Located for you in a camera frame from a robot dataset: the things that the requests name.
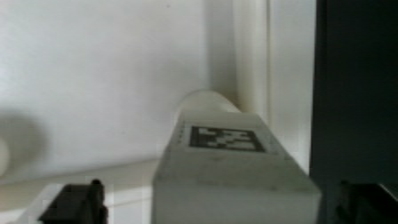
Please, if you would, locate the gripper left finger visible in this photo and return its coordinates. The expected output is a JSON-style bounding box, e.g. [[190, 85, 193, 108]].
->
[[39, 179, 108, 224]]

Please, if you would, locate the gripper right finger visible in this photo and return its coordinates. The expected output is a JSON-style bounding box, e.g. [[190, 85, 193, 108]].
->
[[321, 181, 398, 224]]

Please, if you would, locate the white leg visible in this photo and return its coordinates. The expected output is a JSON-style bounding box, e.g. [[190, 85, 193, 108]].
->
[[151, 91, 321, 224]]

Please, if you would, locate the white square tabletop part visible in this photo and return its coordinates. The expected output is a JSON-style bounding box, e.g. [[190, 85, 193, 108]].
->
[[0, 0, 316, 224]]

